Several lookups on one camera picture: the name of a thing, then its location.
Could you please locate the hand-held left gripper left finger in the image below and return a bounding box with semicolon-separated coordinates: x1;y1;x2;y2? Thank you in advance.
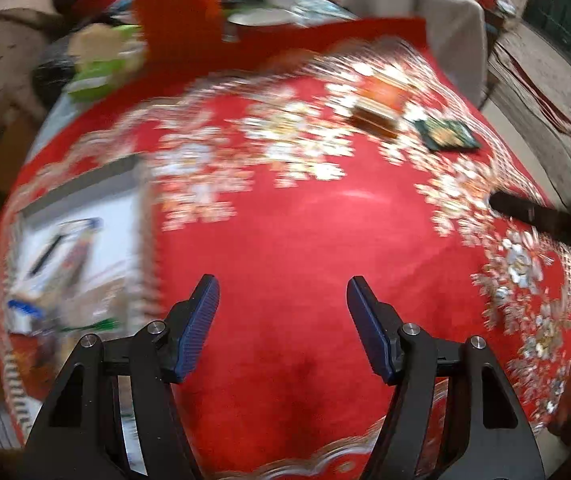
15;274;221;480

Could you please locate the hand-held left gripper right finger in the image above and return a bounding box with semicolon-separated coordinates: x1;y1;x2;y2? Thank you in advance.
346;276;546;480

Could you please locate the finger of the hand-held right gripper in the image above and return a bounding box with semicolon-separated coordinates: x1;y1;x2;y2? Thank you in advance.
488;191;571;266

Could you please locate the white box with striped rim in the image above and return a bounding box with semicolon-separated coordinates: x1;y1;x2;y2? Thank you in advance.
0;160;161;351

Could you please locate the patterned sofa cover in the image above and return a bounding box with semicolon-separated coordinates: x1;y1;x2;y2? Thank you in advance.
485;15;571;201

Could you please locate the dark green snack packet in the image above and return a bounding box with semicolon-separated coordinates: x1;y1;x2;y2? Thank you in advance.
413;117;481;153

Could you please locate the red patterned tablecloth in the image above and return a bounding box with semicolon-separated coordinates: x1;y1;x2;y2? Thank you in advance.
0;17;571;480

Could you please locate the red brown snack packet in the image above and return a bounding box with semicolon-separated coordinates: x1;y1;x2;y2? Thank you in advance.
350;102;401;141

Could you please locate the orange snack packet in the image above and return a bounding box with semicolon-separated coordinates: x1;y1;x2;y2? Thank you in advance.
360;74;416;111

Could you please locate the grey covered chair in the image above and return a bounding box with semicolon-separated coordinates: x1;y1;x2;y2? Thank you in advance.
338;0;489;108

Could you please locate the green white tissue pack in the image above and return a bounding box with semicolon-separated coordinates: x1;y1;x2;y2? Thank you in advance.
65;24;146;101

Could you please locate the black plastic bag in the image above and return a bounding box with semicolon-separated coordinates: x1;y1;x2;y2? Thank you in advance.
32;40;81;106

